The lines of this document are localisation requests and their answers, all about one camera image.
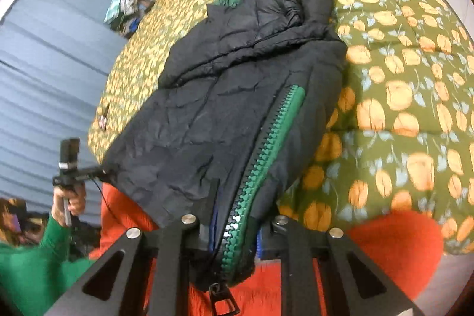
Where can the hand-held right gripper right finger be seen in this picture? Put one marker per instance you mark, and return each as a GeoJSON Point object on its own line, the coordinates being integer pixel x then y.
{"type": "Point", "coordinates": [260, 245]}

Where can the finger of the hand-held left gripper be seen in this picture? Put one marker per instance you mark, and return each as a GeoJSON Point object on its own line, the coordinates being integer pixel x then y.
{"type": "Point", "coordinates": [92, 173]}

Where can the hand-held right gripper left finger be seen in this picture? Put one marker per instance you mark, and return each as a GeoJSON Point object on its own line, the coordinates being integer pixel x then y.
{"type": "Point", "coordinates": [211, 231]}

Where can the black puffer jacket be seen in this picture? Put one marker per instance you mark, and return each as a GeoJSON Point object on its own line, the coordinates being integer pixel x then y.
{"type": "Point", "coordinates": [222, 108]}

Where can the person's left forearm green sleeve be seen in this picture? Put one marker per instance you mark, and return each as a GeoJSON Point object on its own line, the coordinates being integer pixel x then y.
{"type": "Point", "coordinates": [33, 264]}

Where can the pile of mixed clothes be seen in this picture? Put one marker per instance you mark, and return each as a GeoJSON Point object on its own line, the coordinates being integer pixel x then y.
{"type": "Point", "coordinates": [127, 8]}

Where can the person's left hand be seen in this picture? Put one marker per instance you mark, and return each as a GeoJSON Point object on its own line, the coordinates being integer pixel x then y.
{"type": "Point", "coordinates": [76, 203]}

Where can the blue pleated curtain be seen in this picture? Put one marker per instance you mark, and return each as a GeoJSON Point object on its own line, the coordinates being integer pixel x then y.
{"type": "Point", "coordinates": [48, 79]}

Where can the orange bed sheet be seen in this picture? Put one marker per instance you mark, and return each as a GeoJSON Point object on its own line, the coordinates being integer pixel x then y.
{"type": "Point", "coordinates": [389, 245]}

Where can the floral green orange quilt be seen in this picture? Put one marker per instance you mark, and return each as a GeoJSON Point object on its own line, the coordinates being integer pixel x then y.
{"type": "Point", "coordinates": [389, 60]}

